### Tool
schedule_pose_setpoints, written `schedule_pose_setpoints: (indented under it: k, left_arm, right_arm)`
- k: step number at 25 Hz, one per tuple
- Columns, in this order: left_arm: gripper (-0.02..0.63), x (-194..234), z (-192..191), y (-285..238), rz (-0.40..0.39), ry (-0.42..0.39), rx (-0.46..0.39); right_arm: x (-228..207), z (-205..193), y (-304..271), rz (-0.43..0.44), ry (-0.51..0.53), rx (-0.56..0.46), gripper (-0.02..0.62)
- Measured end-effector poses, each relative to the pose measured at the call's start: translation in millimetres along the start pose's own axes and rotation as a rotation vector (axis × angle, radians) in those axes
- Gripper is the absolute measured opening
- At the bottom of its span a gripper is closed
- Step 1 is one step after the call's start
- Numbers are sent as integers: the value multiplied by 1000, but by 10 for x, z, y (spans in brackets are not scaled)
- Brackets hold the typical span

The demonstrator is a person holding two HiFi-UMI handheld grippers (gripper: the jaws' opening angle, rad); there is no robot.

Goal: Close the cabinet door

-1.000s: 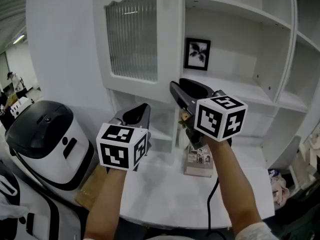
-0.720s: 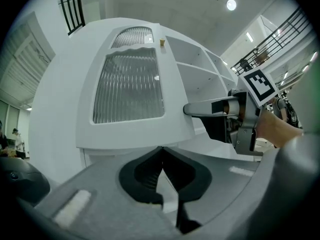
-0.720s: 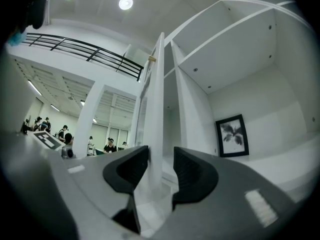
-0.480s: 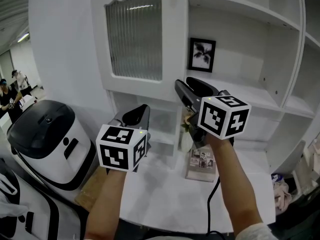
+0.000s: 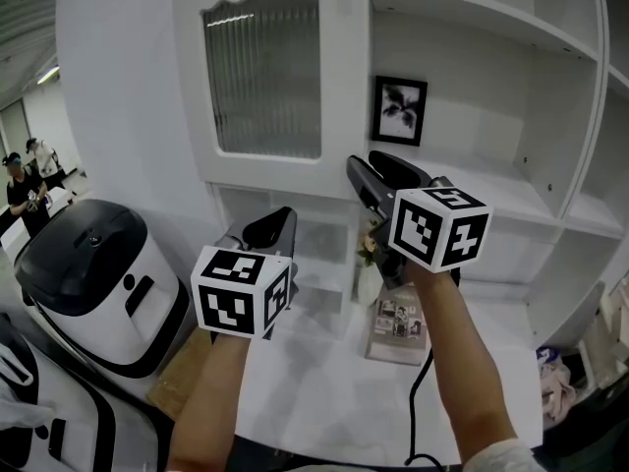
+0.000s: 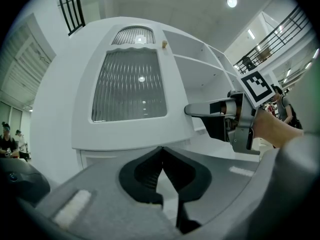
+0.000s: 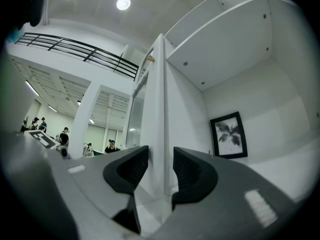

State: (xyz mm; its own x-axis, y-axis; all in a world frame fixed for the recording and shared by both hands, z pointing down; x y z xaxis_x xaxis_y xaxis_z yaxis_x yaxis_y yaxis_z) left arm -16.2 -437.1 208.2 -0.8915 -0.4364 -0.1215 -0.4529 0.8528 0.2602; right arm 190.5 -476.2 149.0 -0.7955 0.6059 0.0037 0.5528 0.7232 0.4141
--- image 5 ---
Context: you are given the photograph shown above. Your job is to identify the white black mobile robot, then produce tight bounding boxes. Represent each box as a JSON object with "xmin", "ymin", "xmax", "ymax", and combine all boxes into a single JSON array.
[
  {"xmin": 13, "ymin": 198, "xmax": 193, "ymax": 381},
  {"xmin": 0, "ymin": 312, "xmax": 177, "ymax": 472}
]

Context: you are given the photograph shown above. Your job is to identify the black framed picture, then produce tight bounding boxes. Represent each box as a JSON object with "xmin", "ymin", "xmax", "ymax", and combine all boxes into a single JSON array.
[{"xmin": 370, "ymin": 74, "xmax": 429, "ymax": 148}]

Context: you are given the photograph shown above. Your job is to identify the photo booklet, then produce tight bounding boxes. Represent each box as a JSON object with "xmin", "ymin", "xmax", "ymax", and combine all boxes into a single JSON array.
[{"xmin": 364, "ymin": 285, "xmax": 430, "ymax": 368}]

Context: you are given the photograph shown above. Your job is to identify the white ribbed-glass cabinet door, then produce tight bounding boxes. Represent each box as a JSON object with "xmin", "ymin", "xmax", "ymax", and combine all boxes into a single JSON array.
[{"xmin": 170, "ymin": 0, "xmax": 372, "ymax": 187}]

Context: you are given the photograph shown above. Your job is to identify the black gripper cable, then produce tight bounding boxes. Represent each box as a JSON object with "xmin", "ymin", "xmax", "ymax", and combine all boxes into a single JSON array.
[{"xmin": 403, "ymin": 344, "xmax": 446, "ymax": 469}]

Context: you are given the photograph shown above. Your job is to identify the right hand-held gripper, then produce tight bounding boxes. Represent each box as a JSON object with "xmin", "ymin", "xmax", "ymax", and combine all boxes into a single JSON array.
[{"xmin": 346, "ymin": 149, "xmax": 494, "ymax": 290}]

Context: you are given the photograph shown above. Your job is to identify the person's right forearm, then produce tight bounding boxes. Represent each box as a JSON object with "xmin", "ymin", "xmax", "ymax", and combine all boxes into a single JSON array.
[{"xmin": 405, "ymin": 265, "xmax": 518, "ymax": 469}]

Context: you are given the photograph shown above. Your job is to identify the white vase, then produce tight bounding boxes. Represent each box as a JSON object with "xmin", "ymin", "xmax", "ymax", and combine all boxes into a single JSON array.
[{"xmin": 355, "ymin": 263, "xmax": 385, "ymax": 308}]

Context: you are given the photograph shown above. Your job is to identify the person's white shirt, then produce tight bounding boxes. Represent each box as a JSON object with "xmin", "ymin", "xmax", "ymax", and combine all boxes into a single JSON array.
[{"xmin": 458, "ymin": 437, "xmax": 544, "ymax": 472}]

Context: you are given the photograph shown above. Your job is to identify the brown cardboard box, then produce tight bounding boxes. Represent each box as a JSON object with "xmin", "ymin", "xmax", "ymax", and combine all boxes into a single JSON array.
[{"xmin": 145, "ymin": 329, "xmax": 218, "ymax": 423}]

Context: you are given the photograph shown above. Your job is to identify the white plastic bag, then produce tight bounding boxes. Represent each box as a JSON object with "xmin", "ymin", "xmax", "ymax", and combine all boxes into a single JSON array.
[{"xmin": 0, "ymin": 344, "xmax": 57, "ymax": 435}]

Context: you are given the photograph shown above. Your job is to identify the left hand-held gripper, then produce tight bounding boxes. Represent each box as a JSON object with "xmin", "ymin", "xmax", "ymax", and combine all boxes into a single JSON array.
[{"xmin": 190, "ymin": 206, "xmax": 301, "ymax": 342}]

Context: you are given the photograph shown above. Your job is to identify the white cabinet shelf unit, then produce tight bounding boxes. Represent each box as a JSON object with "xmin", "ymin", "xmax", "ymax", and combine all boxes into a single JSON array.
[{"xmin": 171, "ymin": 0, "xmax": 629, "ymax": 349}]

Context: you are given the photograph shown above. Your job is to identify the pink clothes pile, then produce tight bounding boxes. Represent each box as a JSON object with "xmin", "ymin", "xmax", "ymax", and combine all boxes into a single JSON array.
[{"xmin": 535, "ymin": 344, "xmax": 580, "ymax": 426}]

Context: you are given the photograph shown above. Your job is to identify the person's left forearm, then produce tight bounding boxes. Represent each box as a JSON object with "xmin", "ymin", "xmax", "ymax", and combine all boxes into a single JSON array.
[{"xmin": 168, "ymin": 330, "xmax": 257, "ymax": 472}]

